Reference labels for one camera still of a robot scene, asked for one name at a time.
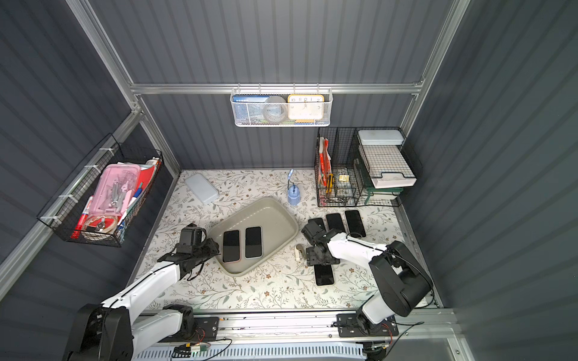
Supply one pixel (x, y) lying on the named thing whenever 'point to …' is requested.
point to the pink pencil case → (113, 189)
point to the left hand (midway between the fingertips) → (215, 246)
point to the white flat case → (202, 188)
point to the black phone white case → (323, 274)
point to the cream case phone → (335, 222)
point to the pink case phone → (231, 246)
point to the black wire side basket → (68, 213)
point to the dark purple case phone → (319, 222)
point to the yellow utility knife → (330, 179)
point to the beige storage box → (279, 229)
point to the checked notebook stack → (387, 163)
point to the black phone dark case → (356, 226)
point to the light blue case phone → (254, 248)
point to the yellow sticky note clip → (344, 177)
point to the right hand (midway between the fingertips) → (323, 258)
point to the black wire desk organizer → (337, 151)
